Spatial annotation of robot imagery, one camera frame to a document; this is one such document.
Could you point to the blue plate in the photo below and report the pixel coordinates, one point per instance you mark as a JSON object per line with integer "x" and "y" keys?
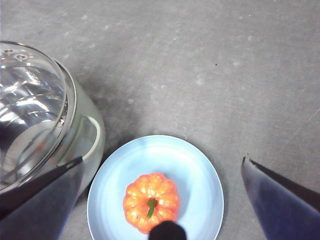
{"x": 155, "y": 155}

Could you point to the pale green electric steamer pot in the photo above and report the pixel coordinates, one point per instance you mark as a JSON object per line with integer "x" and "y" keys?
{"x": 87, "y": 135}

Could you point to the glass lid with green knob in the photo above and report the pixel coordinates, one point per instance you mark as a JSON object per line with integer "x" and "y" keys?
{"x": 30, "y": 100}

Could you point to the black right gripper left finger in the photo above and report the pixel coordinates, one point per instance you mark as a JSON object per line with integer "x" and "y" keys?
{"x": 37, "y": 207}

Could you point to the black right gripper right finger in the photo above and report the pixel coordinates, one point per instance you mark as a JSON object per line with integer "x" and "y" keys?
{"x": 287, "y": 207}

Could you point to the small orange pumpkin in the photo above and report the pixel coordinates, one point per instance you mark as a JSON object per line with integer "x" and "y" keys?
{"x": 150, "y": 190}

